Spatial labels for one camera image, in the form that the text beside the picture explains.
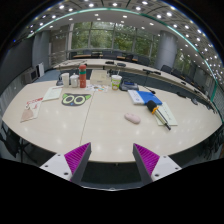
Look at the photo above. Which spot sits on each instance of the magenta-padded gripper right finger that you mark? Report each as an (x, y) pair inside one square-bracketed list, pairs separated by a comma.
[(164, 165)]

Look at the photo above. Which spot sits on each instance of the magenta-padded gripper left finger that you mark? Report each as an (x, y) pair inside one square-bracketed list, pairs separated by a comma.
[(58, 165)]

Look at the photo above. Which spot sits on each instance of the pink computer mouse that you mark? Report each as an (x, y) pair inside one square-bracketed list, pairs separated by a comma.
[(132, 118)]

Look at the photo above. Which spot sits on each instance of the cat-face mouse pad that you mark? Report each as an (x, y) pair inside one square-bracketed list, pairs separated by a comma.
[(76, 99)]

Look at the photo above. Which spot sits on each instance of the white paper sheet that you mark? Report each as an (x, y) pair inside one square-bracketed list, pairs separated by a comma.
[(169, 113)]

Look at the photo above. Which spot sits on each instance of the handheld microphone with foam head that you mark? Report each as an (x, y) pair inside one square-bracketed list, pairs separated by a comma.
[(152, 106)]

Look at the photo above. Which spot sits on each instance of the blue and white book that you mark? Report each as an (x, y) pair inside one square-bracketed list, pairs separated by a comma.
[(146, 97)]

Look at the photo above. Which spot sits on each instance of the white document with red header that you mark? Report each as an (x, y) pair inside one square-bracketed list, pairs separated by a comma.
[(52, 93)]

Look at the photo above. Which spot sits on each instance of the black conference microphone unit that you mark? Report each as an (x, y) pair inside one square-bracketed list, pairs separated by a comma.
[(128, 86), (59, 82)]

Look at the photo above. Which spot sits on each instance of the white lidded mug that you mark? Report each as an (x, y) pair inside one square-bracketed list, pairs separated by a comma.
[(74, 81)]

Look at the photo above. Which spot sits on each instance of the colourful sticker sheet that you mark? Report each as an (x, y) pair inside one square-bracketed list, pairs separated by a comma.
[(97, 88)]

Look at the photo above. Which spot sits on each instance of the red bottle with green band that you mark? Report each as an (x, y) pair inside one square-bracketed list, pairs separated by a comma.
[(82, 78)]

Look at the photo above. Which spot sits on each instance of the white box appliance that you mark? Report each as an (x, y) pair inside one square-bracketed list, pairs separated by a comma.
[(30, 75)]

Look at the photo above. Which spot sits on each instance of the printed paper cup with straw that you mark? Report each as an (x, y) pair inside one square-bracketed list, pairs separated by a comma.
[(116, 83)]

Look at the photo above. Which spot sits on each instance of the white leaning board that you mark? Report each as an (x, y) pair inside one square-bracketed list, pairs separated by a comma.
[(40, 69)]

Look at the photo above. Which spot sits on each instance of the long curved conference desk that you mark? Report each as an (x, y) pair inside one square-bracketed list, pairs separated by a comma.
[(133, 67)]

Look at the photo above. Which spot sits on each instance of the group of dark office chairs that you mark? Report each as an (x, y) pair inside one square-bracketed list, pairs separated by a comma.
[(143, 60)]

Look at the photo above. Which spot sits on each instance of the group of round ceiling lights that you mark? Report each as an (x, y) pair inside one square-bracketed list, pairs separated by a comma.
[(115, 4)]

